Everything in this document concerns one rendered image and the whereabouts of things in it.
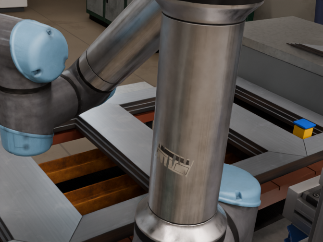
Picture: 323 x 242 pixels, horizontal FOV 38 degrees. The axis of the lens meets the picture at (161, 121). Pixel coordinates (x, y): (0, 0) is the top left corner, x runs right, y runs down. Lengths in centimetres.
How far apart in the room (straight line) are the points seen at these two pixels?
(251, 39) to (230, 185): 163
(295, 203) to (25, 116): 78
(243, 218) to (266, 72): 158
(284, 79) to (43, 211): 128
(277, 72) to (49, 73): 165
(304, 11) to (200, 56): 542
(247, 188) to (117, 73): 25
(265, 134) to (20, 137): 123
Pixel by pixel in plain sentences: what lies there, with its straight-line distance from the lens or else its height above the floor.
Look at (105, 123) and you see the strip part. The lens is 173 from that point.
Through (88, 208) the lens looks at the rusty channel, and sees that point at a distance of 158.
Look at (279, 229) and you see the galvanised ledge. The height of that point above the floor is 68.
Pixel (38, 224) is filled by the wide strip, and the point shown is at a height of 87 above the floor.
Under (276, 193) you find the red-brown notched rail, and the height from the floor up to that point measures 81.
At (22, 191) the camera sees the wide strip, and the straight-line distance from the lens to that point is 138.
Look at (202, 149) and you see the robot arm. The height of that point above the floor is 140.
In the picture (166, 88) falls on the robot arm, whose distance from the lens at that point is 49.
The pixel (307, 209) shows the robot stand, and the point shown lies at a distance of 123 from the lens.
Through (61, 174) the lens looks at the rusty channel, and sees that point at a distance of 173.
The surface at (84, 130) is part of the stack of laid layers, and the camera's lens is 175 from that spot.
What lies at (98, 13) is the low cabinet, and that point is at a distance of 634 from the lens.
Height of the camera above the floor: 164
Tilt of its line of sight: 26 degrees down
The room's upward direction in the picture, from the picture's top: 5 degrees clockwise
